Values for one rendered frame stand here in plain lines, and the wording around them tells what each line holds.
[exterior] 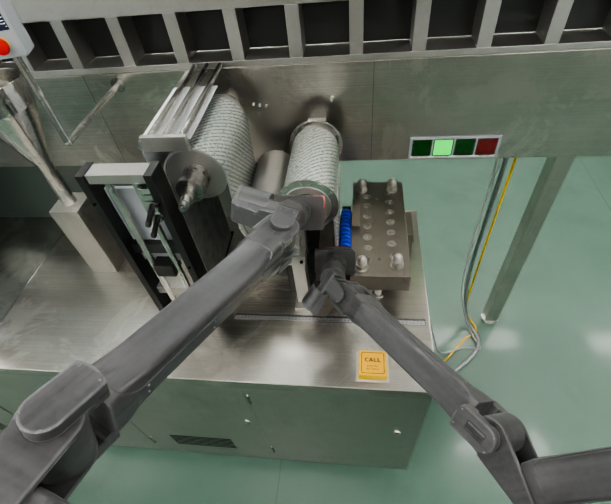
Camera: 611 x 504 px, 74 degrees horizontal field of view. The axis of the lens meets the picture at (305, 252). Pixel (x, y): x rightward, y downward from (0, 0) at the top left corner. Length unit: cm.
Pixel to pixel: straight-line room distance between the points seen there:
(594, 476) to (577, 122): 93
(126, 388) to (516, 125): 114
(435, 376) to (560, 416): 149
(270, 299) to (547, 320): 162
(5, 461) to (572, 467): 62
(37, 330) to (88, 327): 16
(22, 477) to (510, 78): 118
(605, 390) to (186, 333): 209
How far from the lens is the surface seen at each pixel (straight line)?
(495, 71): 120
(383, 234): 119
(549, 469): 68
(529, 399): 219
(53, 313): 149
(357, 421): 136
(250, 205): 68
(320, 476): 193
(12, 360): 145
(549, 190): 170
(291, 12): 111
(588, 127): 137
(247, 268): 55
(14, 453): 43
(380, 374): 106
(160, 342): 48
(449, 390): 73
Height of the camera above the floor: 188
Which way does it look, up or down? 47 degrees down
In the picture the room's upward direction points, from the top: 8 degrees counter-clockwise
